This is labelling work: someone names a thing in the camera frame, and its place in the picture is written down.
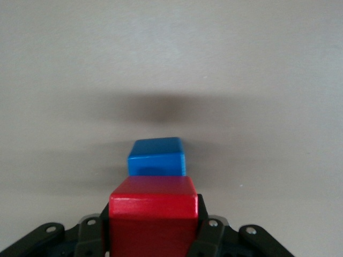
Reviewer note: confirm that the red wooden block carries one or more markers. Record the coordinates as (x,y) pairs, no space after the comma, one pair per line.
(152,214)

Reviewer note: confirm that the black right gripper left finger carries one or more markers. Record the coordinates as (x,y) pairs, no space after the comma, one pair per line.
(88,238)

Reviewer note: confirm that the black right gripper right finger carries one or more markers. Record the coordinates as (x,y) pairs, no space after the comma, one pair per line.
(214,241)

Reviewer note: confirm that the blue wooden block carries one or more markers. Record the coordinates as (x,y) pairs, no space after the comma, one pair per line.
(156,160)

